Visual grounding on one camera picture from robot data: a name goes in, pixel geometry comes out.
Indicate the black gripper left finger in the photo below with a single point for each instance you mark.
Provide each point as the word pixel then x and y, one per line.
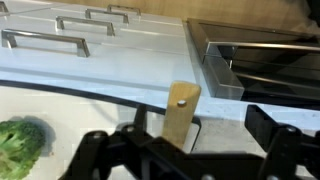
pixel 100 153

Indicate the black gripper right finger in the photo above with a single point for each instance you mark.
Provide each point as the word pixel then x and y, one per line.
pixel 283 150

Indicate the wooden spatula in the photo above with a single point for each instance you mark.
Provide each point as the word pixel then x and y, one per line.
pixel 180 113

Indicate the black built-in oven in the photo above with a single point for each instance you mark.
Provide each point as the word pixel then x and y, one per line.
pixel 266 83

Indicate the large green broccoli floret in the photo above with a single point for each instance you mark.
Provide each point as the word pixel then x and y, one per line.
pixel 16 146

